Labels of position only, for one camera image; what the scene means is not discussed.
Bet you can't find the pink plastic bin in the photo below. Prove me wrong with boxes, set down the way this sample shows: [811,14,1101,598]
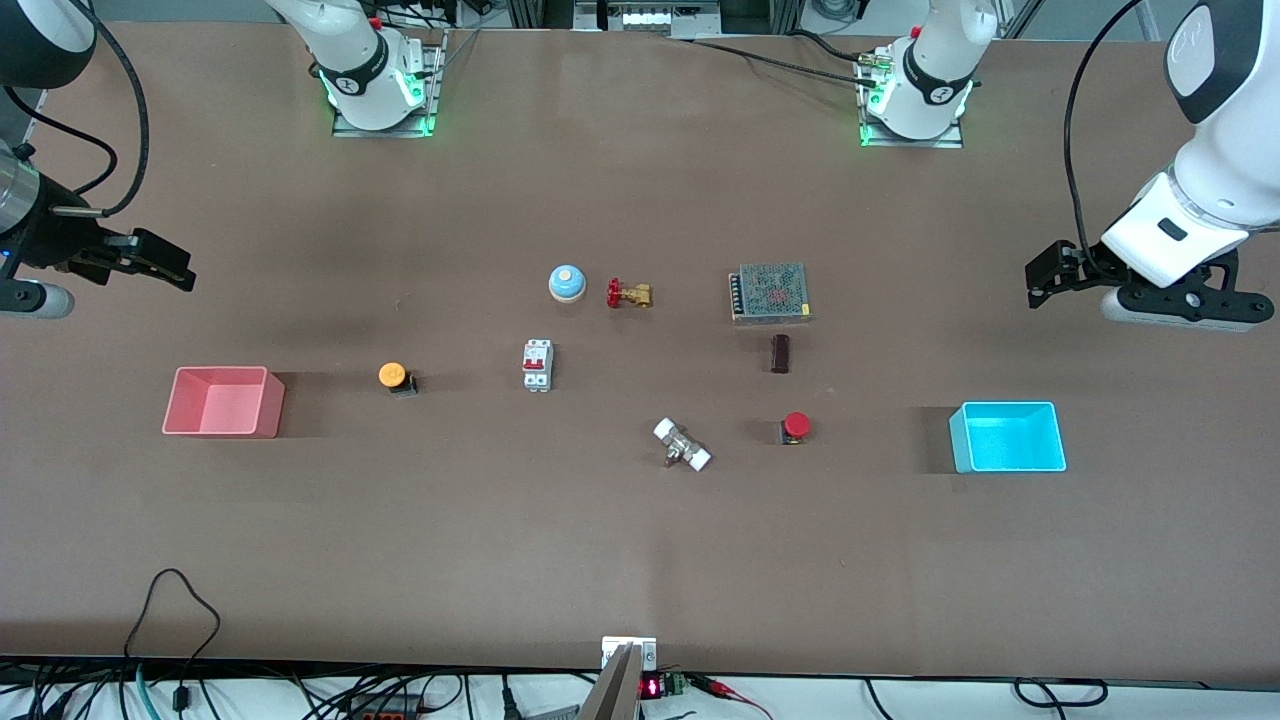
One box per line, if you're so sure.
[162,366,286,439]

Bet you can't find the blue plastic bin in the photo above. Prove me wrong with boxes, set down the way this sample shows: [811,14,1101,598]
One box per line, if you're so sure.
[948,401,1068,474]

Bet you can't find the metal mesh power supply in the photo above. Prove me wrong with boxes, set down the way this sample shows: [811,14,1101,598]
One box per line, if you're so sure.
[728,262,813,326]

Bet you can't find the metal valve with white ends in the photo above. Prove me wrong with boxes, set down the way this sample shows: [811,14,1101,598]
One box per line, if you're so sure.
[653,417,713,473]

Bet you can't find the red clip lead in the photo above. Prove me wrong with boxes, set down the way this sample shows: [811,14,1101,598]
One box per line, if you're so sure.
[690,675,773,720]

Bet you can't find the grey metal bar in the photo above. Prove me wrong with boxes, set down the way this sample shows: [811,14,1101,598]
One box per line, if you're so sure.
[578,643,643,720]

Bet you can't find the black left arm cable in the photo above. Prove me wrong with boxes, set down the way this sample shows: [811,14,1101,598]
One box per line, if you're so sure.
[1062,0,1151,261]

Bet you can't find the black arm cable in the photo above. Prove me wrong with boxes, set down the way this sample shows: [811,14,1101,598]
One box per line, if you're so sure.
[0,0,152,219]
[1062,0,1151,261]

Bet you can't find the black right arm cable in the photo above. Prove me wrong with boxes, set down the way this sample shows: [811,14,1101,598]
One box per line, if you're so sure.
[0,0,152,219]

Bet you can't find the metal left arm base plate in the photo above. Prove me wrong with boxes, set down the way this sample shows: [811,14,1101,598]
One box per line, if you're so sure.
[860,45,964,149]

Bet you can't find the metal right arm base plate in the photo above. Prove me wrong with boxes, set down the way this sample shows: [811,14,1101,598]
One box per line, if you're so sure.
[333,30,443,138]

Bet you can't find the black cable to base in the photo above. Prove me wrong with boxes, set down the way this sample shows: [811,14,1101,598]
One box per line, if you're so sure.
[690,30,881,86]

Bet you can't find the thin black looped cable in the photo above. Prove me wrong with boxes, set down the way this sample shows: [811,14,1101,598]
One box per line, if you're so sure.
[124,568,222,713]

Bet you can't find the white metal bracket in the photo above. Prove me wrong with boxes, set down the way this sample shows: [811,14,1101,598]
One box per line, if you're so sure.
[601,636,658,671]

